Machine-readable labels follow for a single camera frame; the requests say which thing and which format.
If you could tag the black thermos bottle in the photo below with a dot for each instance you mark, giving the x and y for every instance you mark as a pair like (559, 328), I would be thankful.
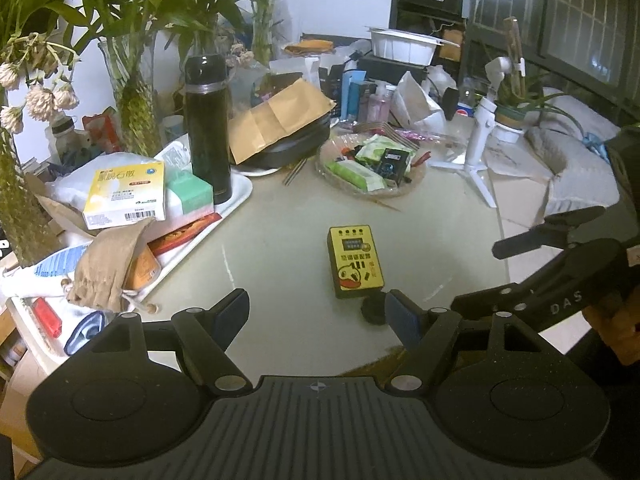
(207, 130)

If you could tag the green wipes packet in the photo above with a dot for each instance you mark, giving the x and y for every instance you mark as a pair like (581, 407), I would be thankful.
(357, 172)

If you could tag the slim glass vase with bamboo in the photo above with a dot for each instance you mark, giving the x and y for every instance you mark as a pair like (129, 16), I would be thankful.
(262, 35)

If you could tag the blue rimmed clear case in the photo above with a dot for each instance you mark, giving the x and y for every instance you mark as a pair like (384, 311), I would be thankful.
(85, 330)

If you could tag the wooden chopsticks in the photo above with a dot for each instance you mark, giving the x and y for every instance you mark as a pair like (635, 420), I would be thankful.
(295, 172)

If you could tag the orange packet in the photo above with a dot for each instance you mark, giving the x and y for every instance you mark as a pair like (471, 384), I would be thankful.
(142, 270)

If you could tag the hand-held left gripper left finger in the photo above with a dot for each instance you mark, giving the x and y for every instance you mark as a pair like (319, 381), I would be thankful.
(232, 310)

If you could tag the green tissue pack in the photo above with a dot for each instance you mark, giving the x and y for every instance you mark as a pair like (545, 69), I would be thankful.
(190, 195)

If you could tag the orange cloth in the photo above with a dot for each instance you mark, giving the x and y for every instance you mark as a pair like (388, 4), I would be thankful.
(310, 46)

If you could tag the cola bottle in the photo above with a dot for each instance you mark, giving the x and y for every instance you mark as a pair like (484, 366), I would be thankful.
(465, 102)

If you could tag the black zip case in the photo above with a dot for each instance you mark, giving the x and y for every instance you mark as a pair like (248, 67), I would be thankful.
(290, 147)

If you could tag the blue cloth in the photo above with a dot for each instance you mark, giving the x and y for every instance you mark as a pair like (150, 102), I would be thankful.
(595, 142)

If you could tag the grey fringed blanket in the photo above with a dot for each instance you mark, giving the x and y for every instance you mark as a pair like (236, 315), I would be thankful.
(575, 160)

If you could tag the red flat box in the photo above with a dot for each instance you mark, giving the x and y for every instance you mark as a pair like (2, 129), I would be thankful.
(182, 232)

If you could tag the pale green packet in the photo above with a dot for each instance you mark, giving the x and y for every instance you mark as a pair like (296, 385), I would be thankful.
(377, 145)

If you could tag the wide glass vase with bamboo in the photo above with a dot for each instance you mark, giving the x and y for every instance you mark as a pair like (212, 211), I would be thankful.
(132, 105)

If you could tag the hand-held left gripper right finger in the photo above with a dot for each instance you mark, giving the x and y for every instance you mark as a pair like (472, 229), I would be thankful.
(400, 315)

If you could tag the black round knob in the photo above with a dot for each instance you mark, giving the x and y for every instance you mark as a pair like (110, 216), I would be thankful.
(372, 310)

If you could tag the red packet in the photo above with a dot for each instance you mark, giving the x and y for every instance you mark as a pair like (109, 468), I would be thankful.
(45, 317)

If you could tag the red snack bag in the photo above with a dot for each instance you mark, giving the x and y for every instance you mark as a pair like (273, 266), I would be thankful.
(102, 130)

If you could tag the yellow electronic tester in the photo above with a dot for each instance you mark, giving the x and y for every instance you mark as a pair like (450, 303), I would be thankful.
(356, 260)

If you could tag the white food container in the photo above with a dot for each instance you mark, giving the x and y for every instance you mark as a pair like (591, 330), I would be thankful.
(405, 45)

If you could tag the pink liquid bottle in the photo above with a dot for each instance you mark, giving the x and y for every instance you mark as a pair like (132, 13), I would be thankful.
(378, 102)

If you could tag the black snack packet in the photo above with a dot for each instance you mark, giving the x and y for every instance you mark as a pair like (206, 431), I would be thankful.
(392, 162)

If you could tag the potted plant in white pot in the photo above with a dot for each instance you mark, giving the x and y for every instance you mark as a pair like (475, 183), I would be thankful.
(515, 110)

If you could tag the small white bottle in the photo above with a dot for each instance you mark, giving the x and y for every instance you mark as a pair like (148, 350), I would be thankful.
(62, 135)

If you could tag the glass vase with dried flowers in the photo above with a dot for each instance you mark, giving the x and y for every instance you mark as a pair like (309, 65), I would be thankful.
(20, 200)

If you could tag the white plastic bag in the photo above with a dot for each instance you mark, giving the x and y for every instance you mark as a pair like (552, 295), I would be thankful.
(415, 100)

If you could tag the blue carton box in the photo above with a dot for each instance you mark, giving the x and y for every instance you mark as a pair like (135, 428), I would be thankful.
(355, 92)

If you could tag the pink candy packet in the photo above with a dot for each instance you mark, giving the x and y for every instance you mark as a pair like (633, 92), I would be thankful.
(420, 135)

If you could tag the person's right hand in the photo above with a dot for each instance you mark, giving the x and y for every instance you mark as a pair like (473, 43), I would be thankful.
(622, 330)

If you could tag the yellow white medicine box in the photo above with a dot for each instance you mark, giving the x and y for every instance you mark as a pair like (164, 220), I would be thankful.
(125, 195)

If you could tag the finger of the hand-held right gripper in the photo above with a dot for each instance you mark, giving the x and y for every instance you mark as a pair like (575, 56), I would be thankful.
(540, 235)
(490, 300)

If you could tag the brown paper envelope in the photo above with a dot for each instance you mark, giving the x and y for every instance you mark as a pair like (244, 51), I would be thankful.
(270, 120)

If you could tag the white carton box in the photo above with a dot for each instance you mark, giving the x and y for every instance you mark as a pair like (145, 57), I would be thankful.
(310, 70)

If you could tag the white tray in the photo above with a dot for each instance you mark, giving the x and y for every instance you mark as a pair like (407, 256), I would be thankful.
(235, 195)

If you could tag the white blue printed packet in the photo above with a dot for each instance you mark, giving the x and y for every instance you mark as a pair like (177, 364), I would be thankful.
(35, 275)

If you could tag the black carton box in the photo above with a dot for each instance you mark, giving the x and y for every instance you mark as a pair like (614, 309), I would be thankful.
(330, 85)

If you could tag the white gimbal tripod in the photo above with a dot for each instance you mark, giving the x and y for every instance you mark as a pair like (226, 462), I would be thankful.
(477, 145)

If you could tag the white mug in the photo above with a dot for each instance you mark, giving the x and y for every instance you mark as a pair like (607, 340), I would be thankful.
(172, 130)

